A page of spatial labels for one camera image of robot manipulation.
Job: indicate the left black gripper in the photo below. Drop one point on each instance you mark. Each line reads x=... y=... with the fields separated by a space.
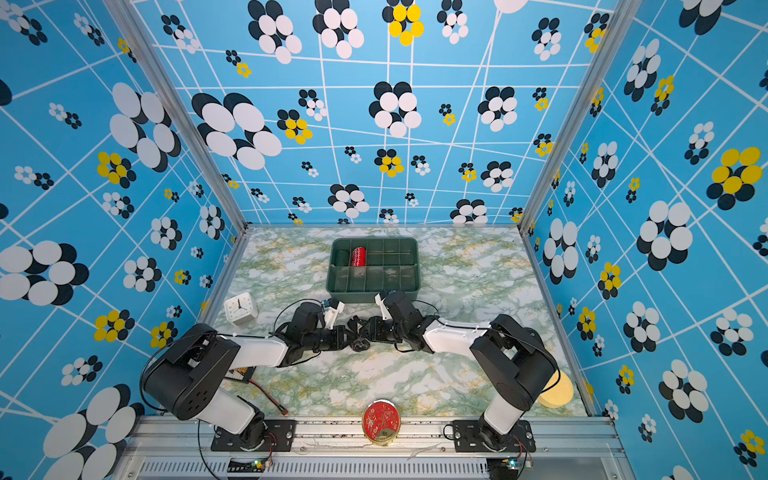
x=338 y=334

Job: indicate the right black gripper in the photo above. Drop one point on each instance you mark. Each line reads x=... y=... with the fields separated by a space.
x=375 y=330

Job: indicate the black grey argyle sock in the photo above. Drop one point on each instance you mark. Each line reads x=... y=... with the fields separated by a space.
x=359 y=336

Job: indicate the green compartment tray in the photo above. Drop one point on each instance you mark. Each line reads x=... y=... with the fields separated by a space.
x=392 y=264

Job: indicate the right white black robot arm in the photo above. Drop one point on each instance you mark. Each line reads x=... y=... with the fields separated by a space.
x=513 y=357

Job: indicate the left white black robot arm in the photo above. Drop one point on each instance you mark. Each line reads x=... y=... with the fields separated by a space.
x=187 y=378

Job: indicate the dark green roll in tray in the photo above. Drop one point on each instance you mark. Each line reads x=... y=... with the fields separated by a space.
x=341 y=257

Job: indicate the white square clock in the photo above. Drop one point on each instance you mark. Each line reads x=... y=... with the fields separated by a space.
x=240 y=308

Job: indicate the black box orange connector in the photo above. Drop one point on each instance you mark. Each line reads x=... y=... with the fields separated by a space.
x=241 y=375

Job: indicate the red soda can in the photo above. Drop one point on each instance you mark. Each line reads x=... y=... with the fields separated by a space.
x=358 y=257

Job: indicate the red round tin lid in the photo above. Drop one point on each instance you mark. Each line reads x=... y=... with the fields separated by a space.
x=381 y=422

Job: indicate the yellow round sponge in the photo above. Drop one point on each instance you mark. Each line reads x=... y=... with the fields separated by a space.
x=558 y=392

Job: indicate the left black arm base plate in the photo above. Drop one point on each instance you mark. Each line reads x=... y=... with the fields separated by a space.
x=270 y=435

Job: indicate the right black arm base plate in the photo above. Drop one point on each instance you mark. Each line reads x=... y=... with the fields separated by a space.
x=475 y=436

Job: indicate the aluminium front rail frame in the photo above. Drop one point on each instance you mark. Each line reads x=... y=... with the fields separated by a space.
x=336 y=448

